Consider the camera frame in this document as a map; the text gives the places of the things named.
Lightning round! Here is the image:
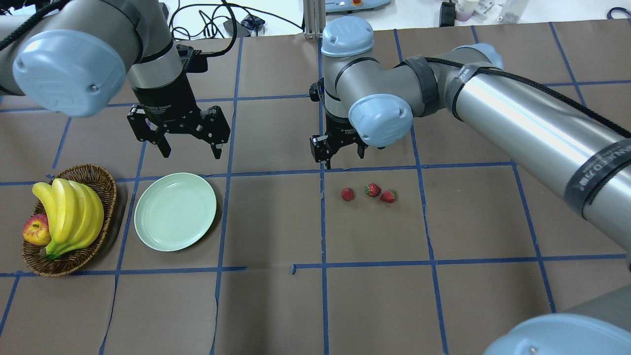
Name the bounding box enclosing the aluminium frame post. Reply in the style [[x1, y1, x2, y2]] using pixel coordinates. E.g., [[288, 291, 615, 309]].
[[302, 0, 325, 40]]

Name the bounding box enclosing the yellow banana bunch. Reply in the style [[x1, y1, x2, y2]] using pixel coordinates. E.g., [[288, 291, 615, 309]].
[[32, 178, 105, 260]]

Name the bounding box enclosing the plain red strawberry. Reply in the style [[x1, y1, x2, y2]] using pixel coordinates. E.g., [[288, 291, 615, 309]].
[[340, 188, 355, 202]]

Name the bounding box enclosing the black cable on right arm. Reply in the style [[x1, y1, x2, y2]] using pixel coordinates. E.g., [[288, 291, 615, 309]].
[[424, 57, 631, 139]]

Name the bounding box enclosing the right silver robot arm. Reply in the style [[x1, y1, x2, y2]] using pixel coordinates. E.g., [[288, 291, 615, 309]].
[[309, 16, 630, 355]]

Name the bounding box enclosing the red apple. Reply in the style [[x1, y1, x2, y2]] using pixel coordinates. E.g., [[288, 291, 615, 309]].
[[22, 213, 52, 247]]

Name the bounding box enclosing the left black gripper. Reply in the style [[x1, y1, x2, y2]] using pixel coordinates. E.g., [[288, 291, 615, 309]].
[[128, 45, 231, 160]]

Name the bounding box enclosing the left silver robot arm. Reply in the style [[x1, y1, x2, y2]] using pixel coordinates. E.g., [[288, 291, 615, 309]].
[[1, 0, 231, 159]]

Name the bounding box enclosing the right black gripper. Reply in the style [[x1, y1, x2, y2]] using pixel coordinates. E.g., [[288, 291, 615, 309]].
[[309, 81, 368, 170]]

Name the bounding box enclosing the light green plate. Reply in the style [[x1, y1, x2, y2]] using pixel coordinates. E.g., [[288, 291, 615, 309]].
[[134, 173, 218, 252]]

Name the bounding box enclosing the strawberry with green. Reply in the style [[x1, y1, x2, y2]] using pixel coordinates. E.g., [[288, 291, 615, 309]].
[[380, 190, 397, 204], [364, 183, 382, 198]]

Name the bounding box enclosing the brown wicker basket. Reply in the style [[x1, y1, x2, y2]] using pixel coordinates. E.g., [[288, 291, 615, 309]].
[[22, 164, 118, 277]]

